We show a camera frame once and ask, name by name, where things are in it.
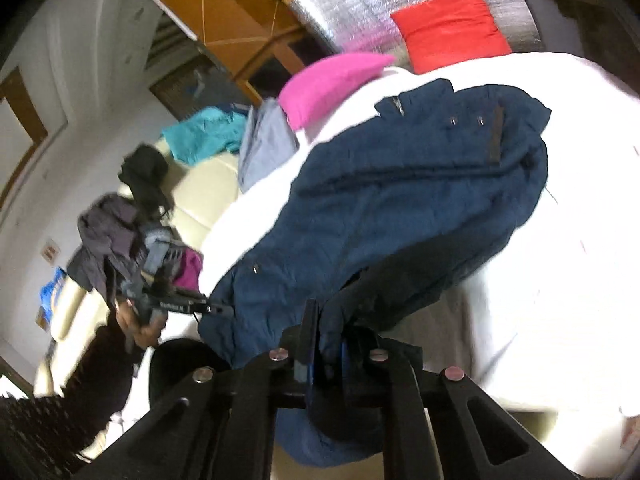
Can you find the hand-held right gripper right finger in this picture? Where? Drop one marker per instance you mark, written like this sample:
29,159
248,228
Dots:
405,410

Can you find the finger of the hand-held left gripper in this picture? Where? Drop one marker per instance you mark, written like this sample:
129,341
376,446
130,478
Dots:
200,306

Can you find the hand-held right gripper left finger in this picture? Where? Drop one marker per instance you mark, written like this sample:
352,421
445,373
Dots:
240,410

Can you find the navy blue jacket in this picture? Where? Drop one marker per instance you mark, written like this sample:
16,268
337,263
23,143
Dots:
400,185

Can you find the person's left forearm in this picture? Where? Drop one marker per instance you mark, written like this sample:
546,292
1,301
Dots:
95,380

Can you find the person's left hand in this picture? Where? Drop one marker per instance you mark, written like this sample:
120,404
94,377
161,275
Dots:
145,332

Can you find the small magenta garment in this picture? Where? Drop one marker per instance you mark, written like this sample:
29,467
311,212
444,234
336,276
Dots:
189,270

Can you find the dark grey garment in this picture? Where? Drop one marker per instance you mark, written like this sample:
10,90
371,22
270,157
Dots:
105,240

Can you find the cream sofa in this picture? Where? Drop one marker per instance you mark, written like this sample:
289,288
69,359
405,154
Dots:
200,195

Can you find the black garment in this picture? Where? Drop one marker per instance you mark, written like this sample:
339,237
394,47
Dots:
145,175

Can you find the blue packet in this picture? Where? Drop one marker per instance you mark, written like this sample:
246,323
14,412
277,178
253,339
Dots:
50,300

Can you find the teal garment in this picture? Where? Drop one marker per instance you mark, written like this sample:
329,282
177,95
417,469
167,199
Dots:
200,135

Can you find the white blanket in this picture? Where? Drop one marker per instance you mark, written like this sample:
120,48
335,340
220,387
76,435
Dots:
550,285

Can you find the black dotted clothing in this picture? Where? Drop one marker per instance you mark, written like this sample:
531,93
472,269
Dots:
40,435

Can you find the magenta cloth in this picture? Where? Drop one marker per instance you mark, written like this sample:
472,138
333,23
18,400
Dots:
330,85

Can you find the large red pillow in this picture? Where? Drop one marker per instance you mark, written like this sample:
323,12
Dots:
450,30

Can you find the wall socket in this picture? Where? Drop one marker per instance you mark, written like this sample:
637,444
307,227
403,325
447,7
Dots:
51,251

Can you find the wooden door frame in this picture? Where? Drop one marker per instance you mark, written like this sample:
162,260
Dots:
25,125

